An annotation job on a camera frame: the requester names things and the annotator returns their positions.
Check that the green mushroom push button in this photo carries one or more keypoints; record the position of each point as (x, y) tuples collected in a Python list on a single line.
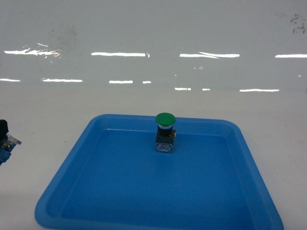
[(165, 135)]

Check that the blue plastic tray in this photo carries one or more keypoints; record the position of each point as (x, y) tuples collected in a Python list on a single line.
[(114, 179)]

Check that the red mushroom push button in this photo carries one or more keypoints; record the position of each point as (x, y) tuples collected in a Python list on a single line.
[(7, 142)]

